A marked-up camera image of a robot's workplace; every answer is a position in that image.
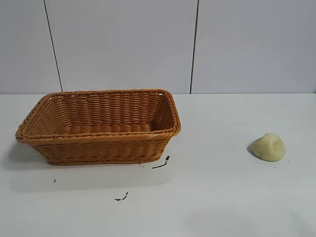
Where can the pale yellow egg yolk pastry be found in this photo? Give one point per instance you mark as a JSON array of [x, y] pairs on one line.
[[269, 148]]

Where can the brown woven wicker basket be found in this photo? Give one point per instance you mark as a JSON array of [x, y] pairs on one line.
[[98, 145]]

